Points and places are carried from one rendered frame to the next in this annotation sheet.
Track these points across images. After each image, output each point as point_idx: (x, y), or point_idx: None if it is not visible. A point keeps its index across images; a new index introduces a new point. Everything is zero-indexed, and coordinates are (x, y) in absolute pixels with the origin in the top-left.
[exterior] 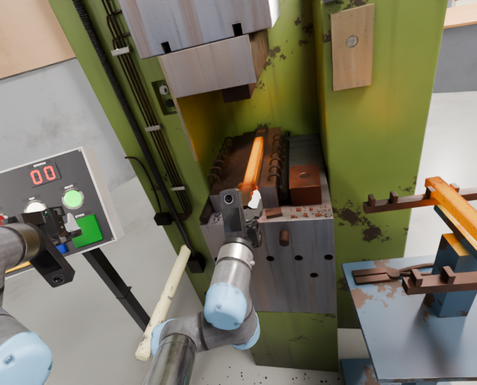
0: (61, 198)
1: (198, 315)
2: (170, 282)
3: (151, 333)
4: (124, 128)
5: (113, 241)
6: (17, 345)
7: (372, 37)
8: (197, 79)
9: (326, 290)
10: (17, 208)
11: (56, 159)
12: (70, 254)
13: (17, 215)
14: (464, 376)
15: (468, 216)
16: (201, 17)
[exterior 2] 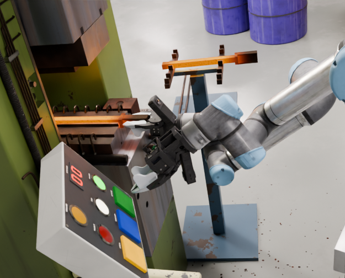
0: (96, 187)
1: (212, 152)
2: None
3: (221, 170)
4: (15, 142)
5: (132, 199)
6: (261, 102)
7: None
8: (94, 47)
9: None
10: (96, 214)
11: (66, 159)
12: (137, 225)
13: (175, 127)
14: None
15: (194, 60)
16: (90, 7)
